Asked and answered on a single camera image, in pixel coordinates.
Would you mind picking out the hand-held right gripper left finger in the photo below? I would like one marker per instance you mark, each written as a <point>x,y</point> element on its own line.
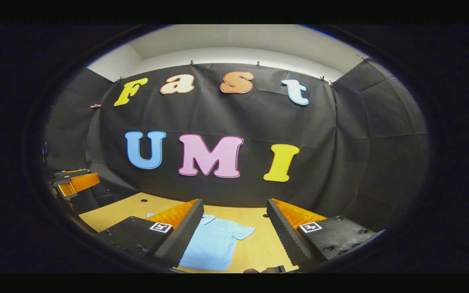
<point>179,236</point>

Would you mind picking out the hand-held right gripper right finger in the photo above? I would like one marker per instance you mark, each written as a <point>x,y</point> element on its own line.
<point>287,232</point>

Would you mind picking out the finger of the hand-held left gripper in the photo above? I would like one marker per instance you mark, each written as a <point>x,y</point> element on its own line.
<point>69,173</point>
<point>82,182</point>

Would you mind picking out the light blue T-shirt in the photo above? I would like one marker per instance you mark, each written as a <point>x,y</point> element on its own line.
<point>214,244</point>

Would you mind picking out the black backdrop cloth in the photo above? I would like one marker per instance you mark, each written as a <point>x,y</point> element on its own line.
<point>259,118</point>

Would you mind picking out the row of backdrop clips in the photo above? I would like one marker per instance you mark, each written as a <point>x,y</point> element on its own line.
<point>191,63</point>

